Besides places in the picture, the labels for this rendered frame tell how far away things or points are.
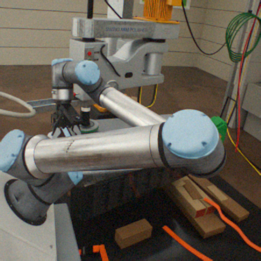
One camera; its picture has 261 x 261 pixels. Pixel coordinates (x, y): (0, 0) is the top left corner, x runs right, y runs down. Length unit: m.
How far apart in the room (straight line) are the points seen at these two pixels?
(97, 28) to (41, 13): 6.08
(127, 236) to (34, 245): 1.31
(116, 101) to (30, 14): 7.04
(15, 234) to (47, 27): 7.22
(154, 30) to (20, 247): 1.77
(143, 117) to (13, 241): 0.64
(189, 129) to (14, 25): 7.51
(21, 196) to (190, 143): 0.74
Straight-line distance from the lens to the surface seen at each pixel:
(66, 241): 1.31
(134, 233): 2.33
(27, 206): 1.11
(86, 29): 1.87
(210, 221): 2.68
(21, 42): 8.00
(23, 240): 1.07
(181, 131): 0.60
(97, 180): 2.02
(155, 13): 2.29
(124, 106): 0.96
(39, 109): 1.88
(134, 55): 2.16
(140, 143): 0.65
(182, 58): 9.51
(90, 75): 1.02
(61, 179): 1.04
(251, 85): 4.75
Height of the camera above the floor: 1.84
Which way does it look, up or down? 25 degrees down
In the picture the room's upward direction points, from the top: 6 degrees clockwise
